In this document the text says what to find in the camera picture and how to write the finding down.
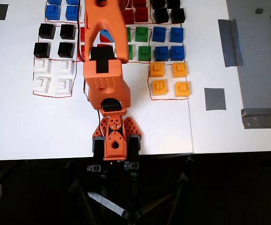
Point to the black brick block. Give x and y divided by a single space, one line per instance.
158 3
41 50
46 31
65 50
177 15
67 32
161 16
173 3

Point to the grey studded baseplate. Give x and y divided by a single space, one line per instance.
254 70

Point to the grey square tape marker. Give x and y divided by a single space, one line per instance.
215 99

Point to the white stacked brick block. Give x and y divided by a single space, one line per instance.
41 84
65 68
41 66
63 86

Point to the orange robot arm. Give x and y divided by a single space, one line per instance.
107 79

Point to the small grey brick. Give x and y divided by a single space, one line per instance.
258 10

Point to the yellow stacked brick block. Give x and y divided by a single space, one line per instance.
179 69
159 87
157 69
182 89

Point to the orange robot arm base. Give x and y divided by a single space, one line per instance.
115 150

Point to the green stacked brick block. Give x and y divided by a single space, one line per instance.
141 34
129 35
131 52
144 54

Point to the black grey table clamp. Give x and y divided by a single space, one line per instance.
133 150
98 150

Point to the blue stacked brick block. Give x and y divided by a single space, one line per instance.
54 2
53 12
159 34
161 54
72 2
72 12
176 35
177 53

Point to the grey duct tape strip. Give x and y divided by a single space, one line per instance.
262 121
230 42

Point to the black camera tripod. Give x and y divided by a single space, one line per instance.
109 204

